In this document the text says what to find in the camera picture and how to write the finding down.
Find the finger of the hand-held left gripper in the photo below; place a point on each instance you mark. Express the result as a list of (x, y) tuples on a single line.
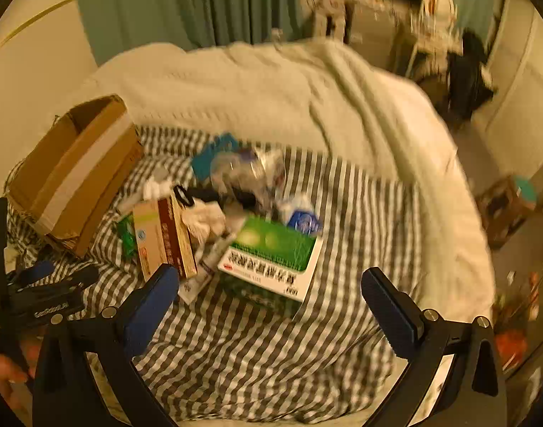
[(35, 271), (76, 279)]

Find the round vanity mirror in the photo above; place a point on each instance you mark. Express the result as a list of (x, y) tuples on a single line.
[(440, 6)]

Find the pale suitcase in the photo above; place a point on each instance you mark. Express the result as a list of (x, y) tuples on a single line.
[(329, 15)]

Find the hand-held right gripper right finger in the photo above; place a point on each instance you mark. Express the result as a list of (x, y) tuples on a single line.
[(387, 307)]

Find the brown medicine box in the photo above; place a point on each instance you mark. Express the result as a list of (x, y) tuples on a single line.
[(160, 235)]

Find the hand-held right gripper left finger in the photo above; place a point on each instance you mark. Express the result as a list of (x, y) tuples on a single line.
[(151, 307)]

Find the dark hanging clothing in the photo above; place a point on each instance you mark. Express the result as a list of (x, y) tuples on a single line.
[(469, 75)]

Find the white ointment tube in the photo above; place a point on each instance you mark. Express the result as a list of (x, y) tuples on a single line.
[(204, 267)]

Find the person's left hand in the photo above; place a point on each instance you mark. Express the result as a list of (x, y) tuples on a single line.
[(4, 376)]

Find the white wardrobe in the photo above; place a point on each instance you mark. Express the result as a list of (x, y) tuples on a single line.
[(516, 75)]

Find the brown cardboard box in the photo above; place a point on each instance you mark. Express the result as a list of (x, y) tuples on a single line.
[(76, 164)]

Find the green white medicine box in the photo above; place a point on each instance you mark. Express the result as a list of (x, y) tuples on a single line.
[(271, 249)]

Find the white tissue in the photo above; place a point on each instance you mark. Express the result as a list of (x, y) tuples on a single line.
[(207, 222)]

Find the black scissors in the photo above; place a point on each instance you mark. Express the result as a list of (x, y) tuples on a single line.
[(182, 195)]

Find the blue white small packet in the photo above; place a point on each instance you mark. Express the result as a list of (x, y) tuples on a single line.
[(302, 222)]

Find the white plastic cylinder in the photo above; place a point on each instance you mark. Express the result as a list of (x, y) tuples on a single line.
[(129, 204)]

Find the grey white checked cloth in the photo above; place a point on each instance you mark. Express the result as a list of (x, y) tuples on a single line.
[(253, 356)]

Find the wooden stool teal cushion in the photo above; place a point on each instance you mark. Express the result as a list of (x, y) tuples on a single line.
[(507, 209)]

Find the clear cotton swab container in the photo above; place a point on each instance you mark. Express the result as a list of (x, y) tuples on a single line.
[(245, 169)]

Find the green small packet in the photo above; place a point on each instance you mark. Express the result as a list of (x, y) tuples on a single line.
[(127, 235)]

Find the orange plastic bag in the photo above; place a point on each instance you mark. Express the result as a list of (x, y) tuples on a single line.
[(511, 347)]

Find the blue blister pack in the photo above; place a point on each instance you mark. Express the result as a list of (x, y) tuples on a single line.
[(209, 155)]

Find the green curtain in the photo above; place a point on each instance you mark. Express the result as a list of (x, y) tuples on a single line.
[(164, 4)]

